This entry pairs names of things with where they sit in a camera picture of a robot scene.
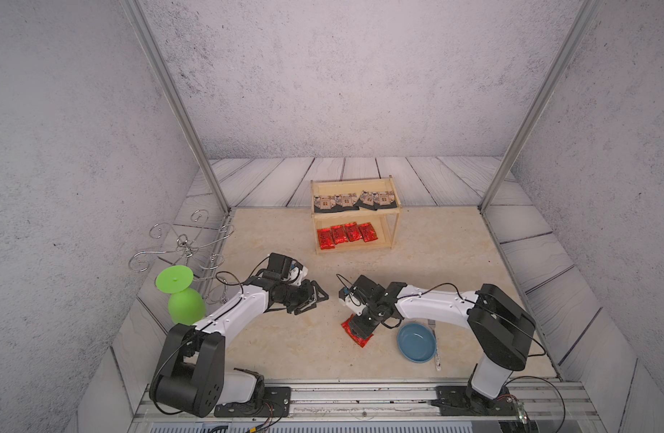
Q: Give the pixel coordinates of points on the silver wire cup rack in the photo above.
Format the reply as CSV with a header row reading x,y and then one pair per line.
x,y
197,247

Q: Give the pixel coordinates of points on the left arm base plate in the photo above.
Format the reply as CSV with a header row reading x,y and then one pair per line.
x,y
267,402

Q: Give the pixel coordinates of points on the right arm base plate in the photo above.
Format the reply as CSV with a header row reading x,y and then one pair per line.
x,y
463,401

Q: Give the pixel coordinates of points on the green plastic goblet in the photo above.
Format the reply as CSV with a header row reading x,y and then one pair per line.
x,y
185,305

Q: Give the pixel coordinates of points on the aluminium corner post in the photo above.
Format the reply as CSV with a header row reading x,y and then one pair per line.
x,y
581,24
157,62

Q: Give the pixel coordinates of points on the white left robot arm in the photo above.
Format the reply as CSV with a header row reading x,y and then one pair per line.
x,y
191,376

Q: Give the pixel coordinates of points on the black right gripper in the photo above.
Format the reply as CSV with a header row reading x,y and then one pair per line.
x,y
359,327

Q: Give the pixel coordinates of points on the red tea bag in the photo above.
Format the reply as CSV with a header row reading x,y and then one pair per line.
x,y
353,232
325,239
359,329
339,234
368,232

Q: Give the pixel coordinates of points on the left aluminium corner post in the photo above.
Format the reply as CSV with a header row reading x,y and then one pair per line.
x,y
157,62

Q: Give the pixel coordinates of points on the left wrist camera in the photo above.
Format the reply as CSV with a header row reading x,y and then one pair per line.
x,y
285,269

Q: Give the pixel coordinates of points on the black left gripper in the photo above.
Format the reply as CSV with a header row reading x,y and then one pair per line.
x,y
307,293

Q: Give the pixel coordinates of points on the right aluminium corner post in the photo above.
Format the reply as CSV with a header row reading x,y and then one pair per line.
x,y
581,24

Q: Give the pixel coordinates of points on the blue round plate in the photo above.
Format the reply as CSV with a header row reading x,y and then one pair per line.
x,y
417,343

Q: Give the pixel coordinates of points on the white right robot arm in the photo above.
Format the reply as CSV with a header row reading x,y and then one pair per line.
x,y
503,329

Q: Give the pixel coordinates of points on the light wooden two-tier shelf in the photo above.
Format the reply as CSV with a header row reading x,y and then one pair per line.
x,y
385,221

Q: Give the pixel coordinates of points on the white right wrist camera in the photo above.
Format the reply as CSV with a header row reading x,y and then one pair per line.
x,y
352,299

